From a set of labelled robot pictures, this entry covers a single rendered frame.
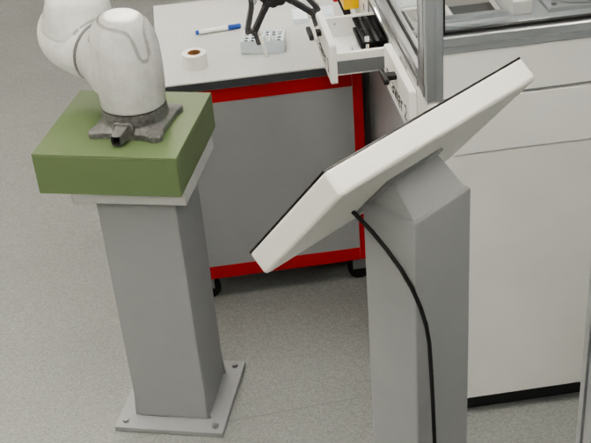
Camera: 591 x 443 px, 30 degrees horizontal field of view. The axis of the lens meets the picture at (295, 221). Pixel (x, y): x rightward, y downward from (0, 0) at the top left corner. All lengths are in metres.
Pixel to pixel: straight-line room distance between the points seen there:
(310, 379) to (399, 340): 1.10
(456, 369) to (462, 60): 0.68
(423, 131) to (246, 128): 1.38
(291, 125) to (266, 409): 0.80
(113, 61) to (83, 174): 0.27
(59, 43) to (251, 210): 0.90
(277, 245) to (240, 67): 1.32
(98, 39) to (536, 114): 1.00
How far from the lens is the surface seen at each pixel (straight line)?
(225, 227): 3.32
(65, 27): 2.66
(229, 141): 3.17
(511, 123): 2.54
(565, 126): 2.59
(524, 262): 2.75
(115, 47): 2.51
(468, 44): 2.43
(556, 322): 2.90
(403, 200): 1.90
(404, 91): 2.59
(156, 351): 2.92
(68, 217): 4.03
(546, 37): 2.47
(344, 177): 1.71
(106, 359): 3.32
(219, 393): 3.11
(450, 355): 2.15
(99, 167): 2.55
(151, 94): 2.56
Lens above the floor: 2.04
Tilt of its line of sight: 32 degrees down
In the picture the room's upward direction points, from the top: 5 degrees counter-clockwise
